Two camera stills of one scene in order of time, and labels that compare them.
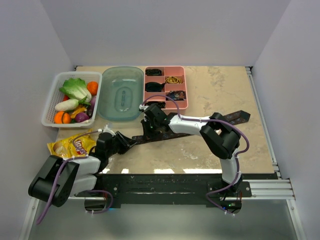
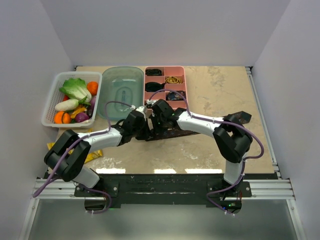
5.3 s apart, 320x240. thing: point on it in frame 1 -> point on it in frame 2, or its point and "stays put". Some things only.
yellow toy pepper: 80,110 stays put
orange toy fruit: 92,86 stays put
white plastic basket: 56,95 stays put
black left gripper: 127,143 -> 147,131
